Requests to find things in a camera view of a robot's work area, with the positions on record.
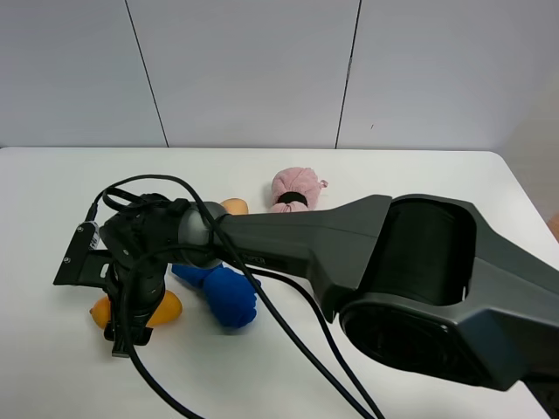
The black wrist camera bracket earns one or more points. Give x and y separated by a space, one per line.
83 264

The blue tied towel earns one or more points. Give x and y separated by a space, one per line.
229 295

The orange mango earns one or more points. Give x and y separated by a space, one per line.
169 310

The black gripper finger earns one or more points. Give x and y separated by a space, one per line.
137 333

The pink tied towel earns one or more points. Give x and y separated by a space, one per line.
296 190

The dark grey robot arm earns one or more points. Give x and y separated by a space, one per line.
419 283

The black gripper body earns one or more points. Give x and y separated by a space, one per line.
140 257

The potato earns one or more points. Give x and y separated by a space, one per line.
235 206

